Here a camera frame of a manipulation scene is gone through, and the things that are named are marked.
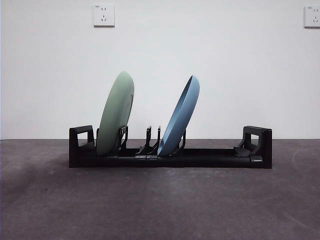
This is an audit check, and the blue round plate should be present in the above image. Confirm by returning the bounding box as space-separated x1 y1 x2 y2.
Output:
157 74 201 158

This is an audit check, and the green round plate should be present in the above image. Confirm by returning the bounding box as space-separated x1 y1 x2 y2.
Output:
95 70 136 157

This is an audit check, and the black plate rack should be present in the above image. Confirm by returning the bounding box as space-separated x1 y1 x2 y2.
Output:
68 124 273 170

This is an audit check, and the white wall socket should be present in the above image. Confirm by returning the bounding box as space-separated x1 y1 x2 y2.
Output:
93 3 116 28
303 5 320 28

